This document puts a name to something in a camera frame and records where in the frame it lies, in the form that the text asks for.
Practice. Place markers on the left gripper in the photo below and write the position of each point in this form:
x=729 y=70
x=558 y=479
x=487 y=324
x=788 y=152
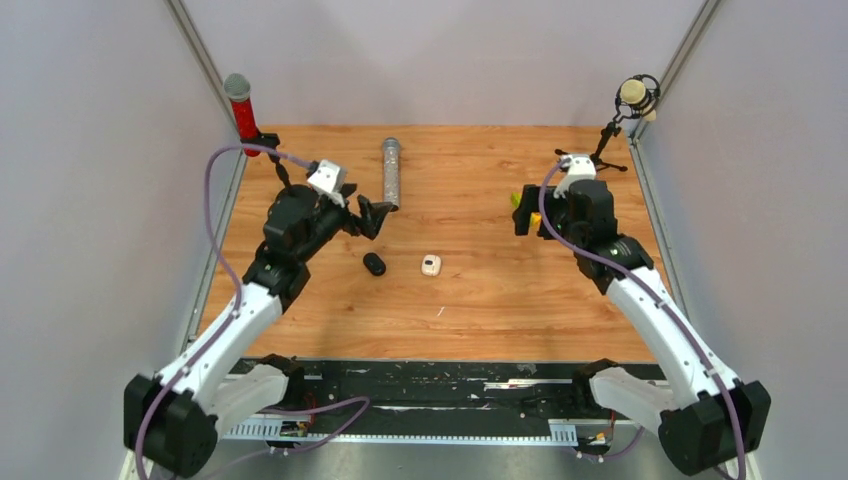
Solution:
x=372 y=217

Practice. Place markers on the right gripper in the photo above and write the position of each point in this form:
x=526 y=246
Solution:
x=529 y=203

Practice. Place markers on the black earbud charging case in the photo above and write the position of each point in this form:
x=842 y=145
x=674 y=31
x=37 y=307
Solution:
x=374 y=264

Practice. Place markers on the white earbud case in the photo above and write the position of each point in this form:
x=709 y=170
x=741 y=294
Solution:
x=431 y=265

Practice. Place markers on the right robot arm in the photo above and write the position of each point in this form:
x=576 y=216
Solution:
x=706 y=416

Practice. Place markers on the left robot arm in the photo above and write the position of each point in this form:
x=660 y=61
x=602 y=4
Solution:
x=176 y=417

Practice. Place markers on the silver glitter microphone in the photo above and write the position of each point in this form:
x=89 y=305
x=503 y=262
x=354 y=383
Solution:
x=391 y=172

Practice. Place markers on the beige condenser microphone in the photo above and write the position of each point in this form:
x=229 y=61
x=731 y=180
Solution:
x=638 y=97

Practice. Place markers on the black tripod mic stand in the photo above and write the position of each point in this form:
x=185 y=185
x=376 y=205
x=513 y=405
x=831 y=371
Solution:
x=611 y=130

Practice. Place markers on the red glitter microphone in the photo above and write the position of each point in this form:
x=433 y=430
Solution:
x=238 y=89

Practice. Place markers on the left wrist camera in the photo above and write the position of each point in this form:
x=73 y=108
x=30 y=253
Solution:
x=327 y=179

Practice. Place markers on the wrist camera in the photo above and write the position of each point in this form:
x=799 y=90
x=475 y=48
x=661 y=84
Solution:
x=327 y=179
x=576 y=167

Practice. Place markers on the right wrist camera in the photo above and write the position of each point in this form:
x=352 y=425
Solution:
x=576 y=167

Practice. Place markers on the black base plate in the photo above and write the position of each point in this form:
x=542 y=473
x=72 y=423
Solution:
x=436 y=401

